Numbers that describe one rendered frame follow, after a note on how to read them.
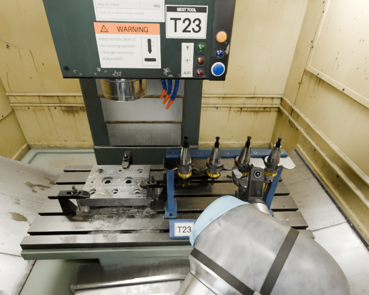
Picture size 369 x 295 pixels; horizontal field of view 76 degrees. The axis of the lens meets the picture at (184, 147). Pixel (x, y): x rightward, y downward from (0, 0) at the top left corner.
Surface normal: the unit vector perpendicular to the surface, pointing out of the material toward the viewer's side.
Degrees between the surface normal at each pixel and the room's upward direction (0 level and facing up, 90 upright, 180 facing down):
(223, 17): 90
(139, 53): 90
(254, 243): 32
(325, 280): 45
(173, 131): 90
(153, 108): 90
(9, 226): 24
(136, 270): 7
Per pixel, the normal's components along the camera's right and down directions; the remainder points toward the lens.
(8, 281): 0.43, -0.76
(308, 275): 0.00, -0.32
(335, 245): -0.39, -0.75
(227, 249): -0.20, -0.51
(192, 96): 0.04, 0.56
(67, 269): 0.03, -0.83
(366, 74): -1.00, 0.00
